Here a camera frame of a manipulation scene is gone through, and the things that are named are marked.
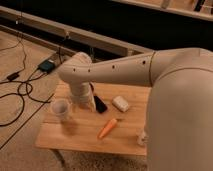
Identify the small black plug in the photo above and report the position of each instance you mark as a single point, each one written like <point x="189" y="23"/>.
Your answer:
<point x="13" y="76"/>

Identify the orange pepper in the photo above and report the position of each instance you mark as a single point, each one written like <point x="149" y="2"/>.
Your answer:
<point x="107" y="128"/>

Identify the blue power adapter box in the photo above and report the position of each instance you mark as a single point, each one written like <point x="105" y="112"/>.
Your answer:
<point x="46" y="66"/>

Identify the translucent plastic cup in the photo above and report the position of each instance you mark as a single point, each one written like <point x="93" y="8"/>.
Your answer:
<point x="60" y="108"/>

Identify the wooden table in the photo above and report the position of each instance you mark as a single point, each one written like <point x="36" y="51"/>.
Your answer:
<point x="80" y="132"/>

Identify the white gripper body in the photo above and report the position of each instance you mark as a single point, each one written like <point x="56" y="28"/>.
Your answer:
<point x="82" y="95"/>

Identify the white sponge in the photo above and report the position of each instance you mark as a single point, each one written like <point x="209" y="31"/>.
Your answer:
<point x="120" y="103"/>

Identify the black phone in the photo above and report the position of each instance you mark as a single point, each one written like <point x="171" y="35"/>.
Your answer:
<point x="100" y="105"/>

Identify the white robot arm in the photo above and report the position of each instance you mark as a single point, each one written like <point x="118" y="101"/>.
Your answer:
<point x="179" y="115"/>

